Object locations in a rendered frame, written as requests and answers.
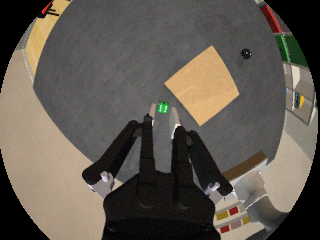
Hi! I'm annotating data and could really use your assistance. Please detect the green die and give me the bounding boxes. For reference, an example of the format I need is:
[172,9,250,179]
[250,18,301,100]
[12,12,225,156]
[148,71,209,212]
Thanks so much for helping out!
[158,101,169,113]

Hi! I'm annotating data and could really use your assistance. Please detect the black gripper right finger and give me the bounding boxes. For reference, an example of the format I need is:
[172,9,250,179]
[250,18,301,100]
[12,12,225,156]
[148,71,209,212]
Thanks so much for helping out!
[169,107,233,210]

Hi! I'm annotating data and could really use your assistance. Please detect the black die with white pips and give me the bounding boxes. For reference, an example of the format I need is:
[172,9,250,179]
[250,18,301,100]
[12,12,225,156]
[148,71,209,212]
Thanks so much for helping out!
[240,49,252,59]

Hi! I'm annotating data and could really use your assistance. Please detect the tan square mat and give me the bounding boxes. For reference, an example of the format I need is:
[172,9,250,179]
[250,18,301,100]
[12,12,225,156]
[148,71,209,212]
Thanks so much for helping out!
[164,45,239,126]

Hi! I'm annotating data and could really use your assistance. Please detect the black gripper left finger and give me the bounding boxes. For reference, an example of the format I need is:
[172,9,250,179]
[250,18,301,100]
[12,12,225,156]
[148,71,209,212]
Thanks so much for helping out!
[82,104,158,209]

